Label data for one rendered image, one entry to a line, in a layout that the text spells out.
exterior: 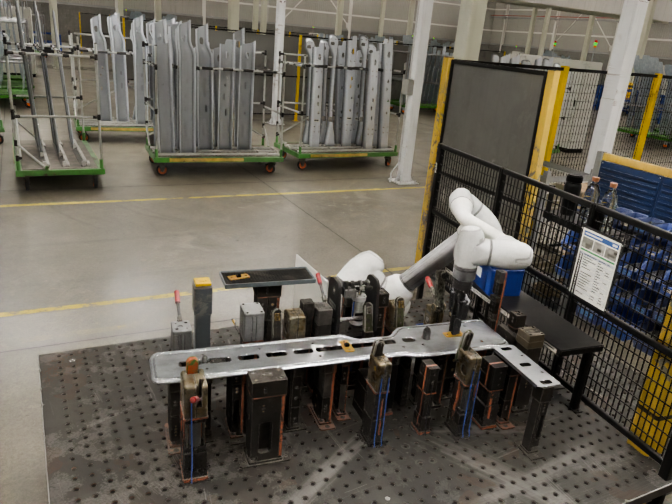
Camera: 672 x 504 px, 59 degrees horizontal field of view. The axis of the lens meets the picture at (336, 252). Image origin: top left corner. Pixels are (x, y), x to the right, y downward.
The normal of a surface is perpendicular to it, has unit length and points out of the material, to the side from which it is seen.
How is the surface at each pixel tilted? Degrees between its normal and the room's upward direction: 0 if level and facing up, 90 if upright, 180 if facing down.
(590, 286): 90
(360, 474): 0
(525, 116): 90
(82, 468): 0
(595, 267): 90
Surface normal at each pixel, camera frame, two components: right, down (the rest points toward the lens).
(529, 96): -0.89, 0.07
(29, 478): 0.08, -0.93
